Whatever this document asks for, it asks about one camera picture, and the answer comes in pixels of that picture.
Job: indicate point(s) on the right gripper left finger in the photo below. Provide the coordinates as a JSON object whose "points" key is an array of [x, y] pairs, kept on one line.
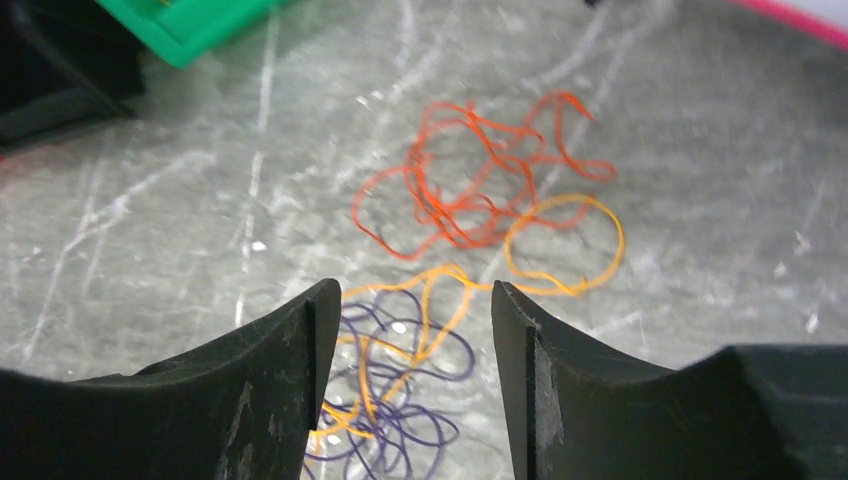
{"points": [[238, 407]]}

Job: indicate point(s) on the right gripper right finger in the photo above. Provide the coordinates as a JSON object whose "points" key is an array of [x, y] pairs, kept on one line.
{"points": [[577, 408]]}

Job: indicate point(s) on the green plastic bin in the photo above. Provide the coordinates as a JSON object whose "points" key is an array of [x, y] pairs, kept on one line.
{"points": [[180, 31]]}

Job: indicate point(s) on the black plastic bin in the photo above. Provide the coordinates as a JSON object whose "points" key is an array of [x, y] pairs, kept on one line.
{"points": [[64, 65]]}

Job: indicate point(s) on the pink framed whiteboard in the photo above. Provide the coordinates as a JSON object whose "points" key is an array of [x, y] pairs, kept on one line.
{"points": [[824, 20]]}

